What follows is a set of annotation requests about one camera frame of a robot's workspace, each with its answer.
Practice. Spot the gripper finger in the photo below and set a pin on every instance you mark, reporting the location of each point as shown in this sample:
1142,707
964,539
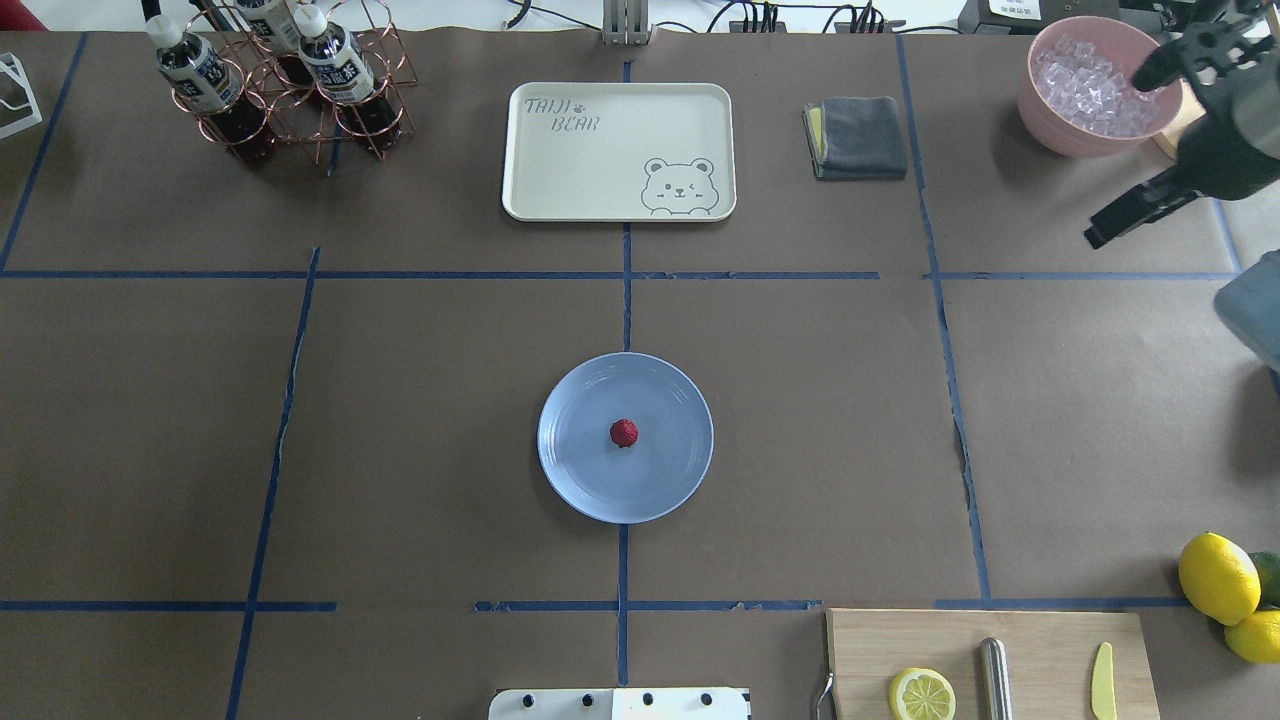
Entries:
1144,203

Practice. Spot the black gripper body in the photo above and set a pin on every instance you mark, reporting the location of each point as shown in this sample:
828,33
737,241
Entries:
1238,152

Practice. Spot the blue plate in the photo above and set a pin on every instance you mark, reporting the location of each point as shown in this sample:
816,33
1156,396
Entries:
625,485

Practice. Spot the red strawberry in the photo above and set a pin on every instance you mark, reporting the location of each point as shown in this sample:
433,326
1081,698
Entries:
624,433

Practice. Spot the wooden stand with carton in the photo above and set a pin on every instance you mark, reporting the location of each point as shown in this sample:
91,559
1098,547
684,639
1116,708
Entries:
1190,110

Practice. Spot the pink ice bowl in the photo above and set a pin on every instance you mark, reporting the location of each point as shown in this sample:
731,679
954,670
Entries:
1077,94

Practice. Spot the grey folded cloth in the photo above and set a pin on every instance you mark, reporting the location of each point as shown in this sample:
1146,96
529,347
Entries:
855,139

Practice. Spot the yellow lemon lower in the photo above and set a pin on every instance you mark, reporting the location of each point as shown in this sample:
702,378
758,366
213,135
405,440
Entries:
1219,578

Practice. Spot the yellow lemon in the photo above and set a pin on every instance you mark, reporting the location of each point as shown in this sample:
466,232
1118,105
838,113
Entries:
1255,639
1219,578

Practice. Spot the yellow lemon upper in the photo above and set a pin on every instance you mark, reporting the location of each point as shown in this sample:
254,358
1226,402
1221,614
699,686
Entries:
1255,639

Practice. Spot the steel rod black cap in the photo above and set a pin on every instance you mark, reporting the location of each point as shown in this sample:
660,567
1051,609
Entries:
994,658

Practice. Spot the yellow plastic knife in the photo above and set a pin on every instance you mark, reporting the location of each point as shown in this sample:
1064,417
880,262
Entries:
1103,690

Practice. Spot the lemon half slice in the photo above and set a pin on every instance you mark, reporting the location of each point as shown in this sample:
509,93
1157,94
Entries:
920,693

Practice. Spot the cream bear tray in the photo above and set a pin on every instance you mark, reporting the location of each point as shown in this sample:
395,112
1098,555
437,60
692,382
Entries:
619,152

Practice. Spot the drink bottle bottom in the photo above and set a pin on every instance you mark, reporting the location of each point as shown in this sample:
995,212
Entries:
334,59

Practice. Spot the drink bottle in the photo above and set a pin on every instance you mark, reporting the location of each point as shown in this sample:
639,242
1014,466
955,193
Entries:
209,88
273,25
334,59

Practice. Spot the drink bottle right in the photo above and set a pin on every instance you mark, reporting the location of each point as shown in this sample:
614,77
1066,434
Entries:
273,25

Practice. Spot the drink bottle left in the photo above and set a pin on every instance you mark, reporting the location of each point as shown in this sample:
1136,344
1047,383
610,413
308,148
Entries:
209,88

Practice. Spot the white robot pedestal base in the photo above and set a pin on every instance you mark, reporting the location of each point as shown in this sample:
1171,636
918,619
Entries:
716,702

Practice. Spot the copper wire bottle rack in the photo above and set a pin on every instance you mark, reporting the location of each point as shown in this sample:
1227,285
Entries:
276,103

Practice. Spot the white wire cup rack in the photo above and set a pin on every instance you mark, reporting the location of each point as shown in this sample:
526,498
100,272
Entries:
19,105

